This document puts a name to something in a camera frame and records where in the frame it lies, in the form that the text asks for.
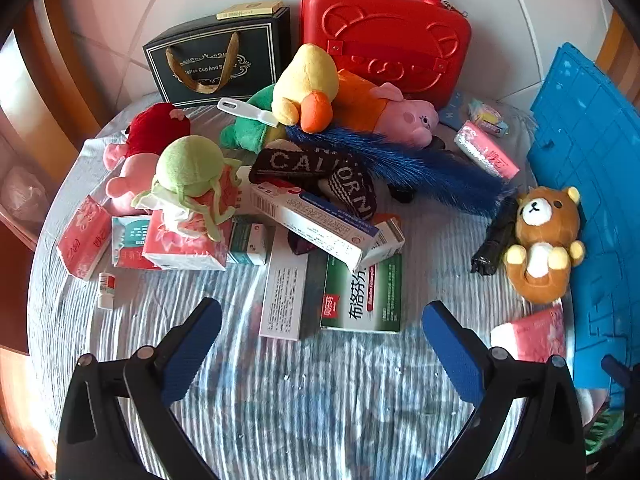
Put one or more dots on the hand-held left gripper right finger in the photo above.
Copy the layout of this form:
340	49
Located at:
452	355

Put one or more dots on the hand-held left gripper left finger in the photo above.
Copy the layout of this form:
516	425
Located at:
192	355

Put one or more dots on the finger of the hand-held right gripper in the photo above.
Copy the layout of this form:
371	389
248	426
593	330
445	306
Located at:
616	372

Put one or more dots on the red floral tissue pack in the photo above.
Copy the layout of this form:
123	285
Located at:
535	332
185	252
82	240

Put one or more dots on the white text box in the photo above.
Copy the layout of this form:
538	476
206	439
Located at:
282	300

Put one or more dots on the small white red bottle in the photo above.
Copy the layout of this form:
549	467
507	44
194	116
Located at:
106	292

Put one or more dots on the green white medicine box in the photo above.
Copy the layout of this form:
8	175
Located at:
360	300

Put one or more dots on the long white barcode box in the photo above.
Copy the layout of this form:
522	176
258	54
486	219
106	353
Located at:
320	225

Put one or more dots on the green round plush toy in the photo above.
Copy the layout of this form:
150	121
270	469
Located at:
187	165

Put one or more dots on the maroon lettered knit scarf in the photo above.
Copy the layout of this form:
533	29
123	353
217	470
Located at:
345	180

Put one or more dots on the blue plastic crate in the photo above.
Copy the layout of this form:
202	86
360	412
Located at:
590	150

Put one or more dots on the pink pig plush red dress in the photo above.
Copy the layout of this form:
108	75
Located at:
155	130

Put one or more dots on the green patterned cloth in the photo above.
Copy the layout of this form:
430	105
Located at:
600	425

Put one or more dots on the black folded umbrella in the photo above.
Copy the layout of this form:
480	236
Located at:
492	250

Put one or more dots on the white teal medicine box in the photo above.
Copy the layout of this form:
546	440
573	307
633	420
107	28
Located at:
247	245

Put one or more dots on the teal and red small box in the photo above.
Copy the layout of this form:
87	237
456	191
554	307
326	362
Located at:
127	240

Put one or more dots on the small white medicine box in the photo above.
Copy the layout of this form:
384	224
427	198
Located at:
387	240

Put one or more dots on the brown bear plush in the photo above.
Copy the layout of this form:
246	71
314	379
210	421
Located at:
542	210

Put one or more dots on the blue faux fur collar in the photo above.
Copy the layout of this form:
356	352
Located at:
440	170

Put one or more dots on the pink tissue pack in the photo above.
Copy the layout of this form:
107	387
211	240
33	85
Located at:
487	152

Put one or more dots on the translucent plastic bag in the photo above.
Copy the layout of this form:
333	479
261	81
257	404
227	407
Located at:
25	192

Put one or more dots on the light blue card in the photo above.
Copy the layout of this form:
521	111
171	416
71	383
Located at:
452	115

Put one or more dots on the pastel small tissue pack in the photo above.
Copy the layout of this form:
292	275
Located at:
487	117

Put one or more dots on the pink pig plush orange dress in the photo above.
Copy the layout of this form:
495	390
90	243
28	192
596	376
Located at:
405	115

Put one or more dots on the yellow duck plush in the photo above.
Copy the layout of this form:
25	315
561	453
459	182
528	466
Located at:
305	75

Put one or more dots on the brown wooden furniture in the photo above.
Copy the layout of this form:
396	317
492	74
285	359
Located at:
612	45
60	70

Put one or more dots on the black gift bag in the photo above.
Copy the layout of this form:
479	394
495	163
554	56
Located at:
260	45

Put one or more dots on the red hard-shell suitcase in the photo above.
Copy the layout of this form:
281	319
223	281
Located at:
390	20

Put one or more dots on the gold flat box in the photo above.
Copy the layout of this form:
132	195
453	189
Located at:
250	10

